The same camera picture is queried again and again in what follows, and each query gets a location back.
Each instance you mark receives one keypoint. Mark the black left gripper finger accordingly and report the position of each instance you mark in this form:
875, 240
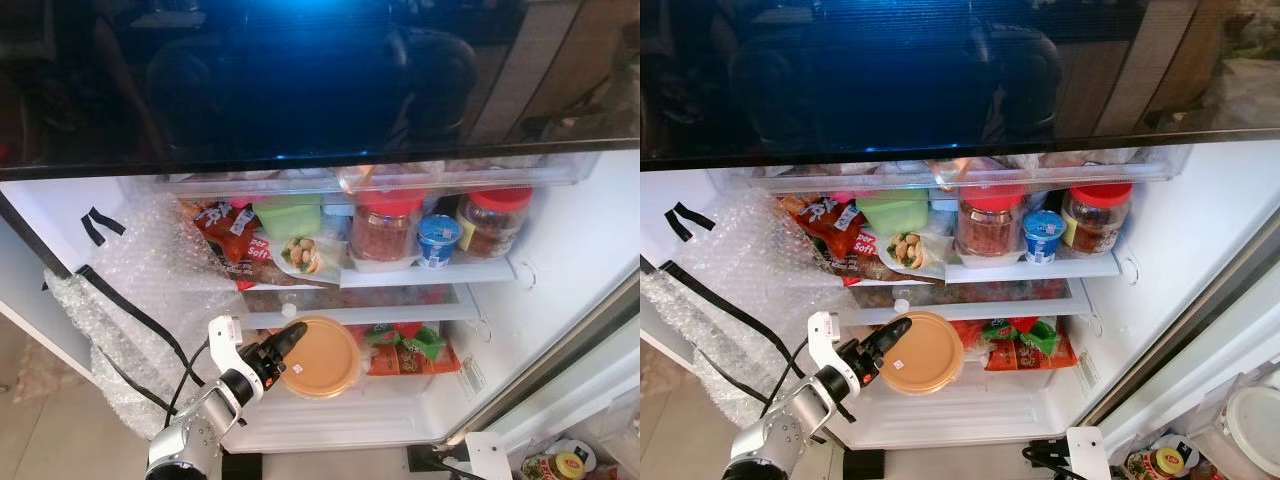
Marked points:
890, 338
288, 343

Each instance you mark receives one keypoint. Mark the orange plastic lidded container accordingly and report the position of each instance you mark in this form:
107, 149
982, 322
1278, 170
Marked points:
322, 360
925, 355

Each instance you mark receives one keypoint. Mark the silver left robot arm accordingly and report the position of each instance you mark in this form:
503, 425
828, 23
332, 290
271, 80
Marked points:
790, 415
190, 430

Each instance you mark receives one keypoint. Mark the glass fridge shelf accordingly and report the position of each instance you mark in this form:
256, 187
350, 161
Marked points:
1000, 305
350, 312

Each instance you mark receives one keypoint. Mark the clear plastic fridge drawer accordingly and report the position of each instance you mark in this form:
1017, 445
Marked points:
850, 178
250, 183

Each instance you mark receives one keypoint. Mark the white fridge shelf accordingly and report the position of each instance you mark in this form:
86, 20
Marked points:
1085, 265
470, 272

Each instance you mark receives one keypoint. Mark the glossy black upper fridge door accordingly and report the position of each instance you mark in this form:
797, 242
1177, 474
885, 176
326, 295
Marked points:
300, 80
900, 80

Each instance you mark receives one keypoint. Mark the white fridge cabinet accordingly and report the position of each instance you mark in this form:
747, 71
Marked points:
1190, 230
560, 240

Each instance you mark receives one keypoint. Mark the clear bag of flatbread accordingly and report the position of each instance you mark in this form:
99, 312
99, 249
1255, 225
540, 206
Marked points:
300, 255
905, 250

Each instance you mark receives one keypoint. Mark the red printed snack bag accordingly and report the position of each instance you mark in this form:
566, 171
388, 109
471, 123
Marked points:
220, 240
825, 235

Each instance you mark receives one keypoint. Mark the green plastic food container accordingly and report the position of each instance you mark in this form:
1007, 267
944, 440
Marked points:
893, 210
287, 215

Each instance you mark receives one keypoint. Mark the red and green food package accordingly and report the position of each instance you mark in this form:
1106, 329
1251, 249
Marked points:
420, 355
1030, 350

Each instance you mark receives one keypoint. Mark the wide red lidded jar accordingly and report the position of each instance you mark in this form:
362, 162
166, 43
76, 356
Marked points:
385, 235
990, 228

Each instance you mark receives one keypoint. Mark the long black tape strip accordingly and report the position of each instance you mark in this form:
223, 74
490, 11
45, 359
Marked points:
130, 310
720, 300

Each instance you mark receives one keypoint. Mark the clear bubble wrap sheet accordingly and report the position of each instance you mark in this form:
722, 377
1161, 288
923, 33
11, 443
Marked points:
750, 250
150, 270

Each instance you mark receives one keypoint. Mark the blue yogurt cup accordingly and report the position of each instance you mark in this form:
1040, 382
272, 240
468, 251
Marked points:
1043, 235
438, 240

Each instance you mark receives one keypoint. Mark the short black tape strip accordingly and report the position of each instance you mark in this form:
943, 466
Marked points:
93, 232
108, 221
678, 227
697, 216

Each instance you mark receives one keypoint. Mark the dark filled red lidded jar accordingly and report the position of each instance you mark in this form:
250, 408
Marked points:
1097, 222
495, 228

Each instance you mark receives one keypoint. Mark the jar with yellow label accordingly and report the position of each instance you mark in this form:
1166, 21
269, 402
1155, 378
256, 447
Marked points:
1165, 463
565, 465

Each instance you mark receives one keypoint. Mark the clear container with white lid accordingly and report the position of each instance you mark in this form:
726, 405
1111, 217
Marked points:
1255, 420

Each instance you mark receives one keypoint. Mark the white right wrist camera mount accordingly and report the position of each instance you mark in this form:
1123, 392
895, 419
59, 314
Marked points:
1088, 455
490, 458

